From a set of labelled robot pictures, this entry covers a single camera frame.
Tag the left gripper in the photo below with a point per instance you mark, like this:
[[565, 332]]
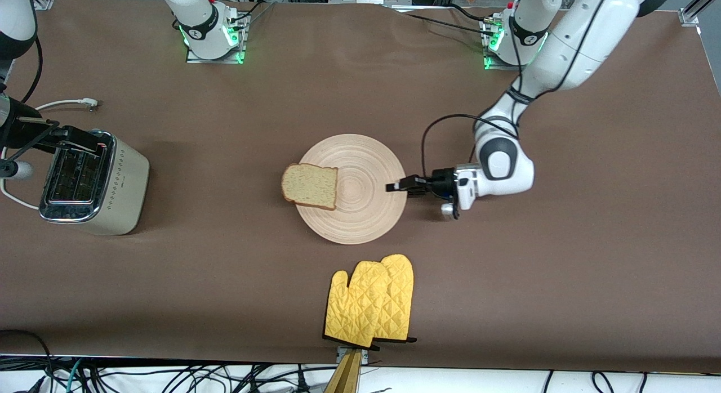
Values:
[[443, 182]]

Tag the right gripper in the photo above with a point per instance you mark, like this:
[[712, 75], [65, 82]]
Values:
[[22, 133]]

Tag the round pale wooden plate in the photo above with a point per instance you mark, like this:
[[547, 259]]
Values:
[[360, 218]]

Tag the slice of brown bread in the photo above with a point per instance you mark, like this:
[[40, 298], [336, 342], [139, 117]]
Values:
[[310, 184]]

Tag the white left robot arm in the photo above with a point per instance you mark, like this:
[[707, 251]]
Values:
[[586, 38]]

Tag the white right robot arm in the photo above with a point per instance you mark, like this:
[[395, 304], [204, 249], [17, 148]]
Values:
[[197, 16]]

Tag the cream and chrome toaster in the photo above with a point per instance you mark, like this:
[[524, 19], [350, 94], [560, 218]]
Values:
[[121, 184]]

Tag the yellow quilted oven mitt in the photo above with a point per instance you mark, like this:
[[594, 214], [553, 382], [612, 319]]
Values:
[[401, 303], [355, 308]]

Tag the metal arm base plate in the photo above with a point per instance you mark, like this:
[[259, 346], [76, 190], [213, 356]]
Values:
[[241, 44], [490, 63]]

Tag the small metal bracket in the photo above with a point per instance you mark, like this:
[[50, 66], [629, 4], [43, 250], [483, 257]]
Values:
[[365, 356]]

